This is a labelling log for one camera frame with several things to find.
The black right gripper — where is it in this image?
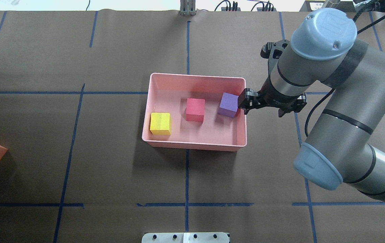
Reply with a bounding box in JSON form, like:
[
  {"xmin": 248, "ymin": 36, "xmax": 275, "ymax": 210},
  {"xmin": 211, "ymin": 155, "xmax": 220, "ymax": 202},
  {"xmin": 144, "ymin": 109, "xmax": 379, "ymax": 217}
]
[{"xmin": 238, "ymin": 79, "xmax": 307, "ymax": 117}]

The purple foam block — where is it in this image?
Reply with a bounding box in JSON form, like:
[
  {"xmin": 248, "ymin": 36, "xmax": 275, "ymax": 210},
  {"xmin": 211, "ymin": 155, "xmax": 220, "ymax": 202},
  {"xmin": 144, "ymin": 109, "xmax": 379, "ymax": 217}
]
[{"xmin": 217, "ymin": 92, "xmax": 239, "ymax": 118}]

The red foam block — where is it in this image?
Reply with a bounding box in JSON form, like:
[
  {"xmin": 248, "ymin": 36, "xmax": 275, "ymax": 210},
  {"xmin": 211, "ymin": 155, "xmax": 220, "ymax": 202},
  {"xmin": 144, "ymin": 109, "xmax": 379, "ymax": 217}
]
[{"xmin": 186, "ymin": 98, "xmax": 205, "ymax": 123}]

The yellow foam block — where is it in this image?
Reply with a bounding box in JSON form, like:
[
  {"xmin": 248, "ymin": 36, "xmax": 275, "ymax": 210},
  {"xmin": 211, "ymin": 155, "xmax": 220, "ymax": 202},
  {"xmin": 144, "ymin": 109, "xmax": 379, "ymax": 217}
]
[{"xmin": 149, "ymin": 112, "xmax": 172, "ymax": 136}]

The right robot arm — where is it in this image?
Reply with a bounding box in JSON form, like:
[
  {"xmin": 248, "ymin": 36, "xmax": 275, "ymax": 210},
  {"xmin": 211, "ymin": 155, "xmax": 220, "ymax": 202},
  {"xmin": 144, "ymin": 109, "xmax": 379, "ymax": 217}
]
[{"xmin": 238, "ymin": 8, "xmax": 385, "ymax": 203}]

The pink plastic bin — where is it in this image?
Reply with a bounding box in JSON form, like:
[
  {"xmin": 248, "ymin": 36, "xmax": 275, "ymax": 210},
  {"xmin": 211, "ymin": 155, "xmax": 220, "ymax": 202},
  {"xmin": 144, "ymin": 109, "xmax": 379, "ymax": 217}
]
[{"xmin": 142, "ymin": 73, "xmax": 247, "ymax": 151}]

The silver metal cylinder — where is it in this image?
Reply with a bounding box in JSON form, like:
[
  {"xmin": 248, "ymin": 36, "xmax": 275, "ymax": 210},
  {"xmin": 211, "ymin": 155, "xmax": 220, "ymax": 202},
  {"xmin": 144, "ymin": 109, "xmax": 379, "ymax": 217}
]
[{"xmin": 322, "ymin": 0, "xmax": 341, "ymax": 9}]

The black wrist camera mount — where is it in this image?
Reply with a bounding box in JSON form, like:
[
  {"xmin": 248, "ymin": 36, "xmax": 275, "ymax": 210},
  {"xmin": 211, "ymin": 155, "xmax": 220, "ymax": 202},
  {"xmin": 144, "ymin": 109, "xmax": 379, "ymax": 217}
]
[{"xmin": 260, "ymin": 39, "xmax": 290, "ymax": 75}]

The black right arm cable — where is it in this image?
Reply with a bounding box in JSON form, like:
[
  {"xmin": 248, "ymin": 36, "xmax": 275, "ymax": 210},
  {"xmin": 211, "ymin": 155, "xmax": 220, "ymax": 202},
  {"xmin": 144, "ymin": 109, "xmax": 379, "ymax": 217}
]
[{"xmin": 305, "ymin": 88, "xmax": 335, "ymax": 137}]

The aluminium frame post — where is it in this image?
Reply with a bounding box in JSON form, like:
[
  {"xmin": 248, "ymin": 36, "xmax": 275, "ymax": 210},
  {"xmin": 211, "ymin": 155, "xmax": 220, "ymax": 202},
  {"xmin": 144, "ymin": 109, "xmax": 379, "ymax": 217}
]
[{"xmin": 179, "ymin": 0, "xmax": 197, "ymax": 16}]

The white camera pole mount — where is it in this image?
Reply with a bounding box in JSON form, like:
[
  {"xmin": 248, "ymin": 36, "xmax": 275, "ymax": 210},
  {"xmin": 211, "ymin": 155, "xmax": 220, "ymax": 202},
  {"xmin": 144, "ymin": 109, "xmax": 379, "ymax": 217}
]
[{"xmin": 141, "ymin": 232, "xmax": 231, "ymax": 243}]

